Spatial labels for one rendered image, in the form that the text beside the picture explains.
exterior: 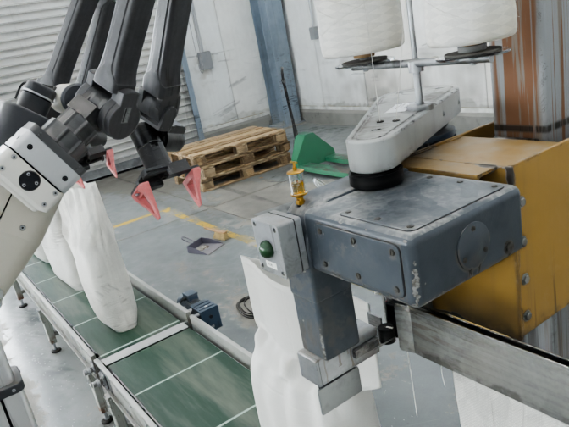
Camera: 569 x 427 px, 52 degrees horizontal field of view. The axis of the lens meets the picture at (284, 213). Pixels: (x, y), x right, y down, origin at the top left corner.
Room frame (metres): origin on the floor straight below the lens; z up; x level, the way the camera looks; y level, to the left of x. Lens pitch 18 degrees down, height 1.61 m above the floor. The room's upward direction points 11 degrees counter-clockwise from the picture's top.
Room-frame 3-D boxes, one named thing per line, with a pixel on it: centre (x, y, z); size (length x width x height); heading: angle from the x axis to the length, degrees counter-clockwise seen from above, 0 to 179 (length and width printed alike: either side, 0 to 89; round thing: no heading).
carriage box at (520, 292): (1.06, -0.44, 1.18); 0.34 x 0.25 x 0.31; 122
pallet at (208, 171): (6.95, 0.51, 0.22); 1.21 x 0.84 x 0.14; 122
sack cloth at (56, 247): (3.33, 1.32, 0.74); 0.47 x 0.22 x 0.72; 33
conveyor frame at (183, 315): (3.29, 1.30, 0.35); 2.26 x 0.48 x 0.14; 32
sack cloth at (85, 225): (2.69, 0.94, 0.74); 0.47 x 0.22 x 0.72; 30
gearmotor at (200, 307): (2.66, 0.54, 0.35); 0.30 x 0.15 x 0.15; 32
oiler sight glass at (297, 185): (0.91, -0.03, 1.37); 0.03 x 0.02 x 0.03; 32
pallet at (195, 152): (6.91, 0.53, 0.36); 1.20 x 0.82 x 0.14; 118
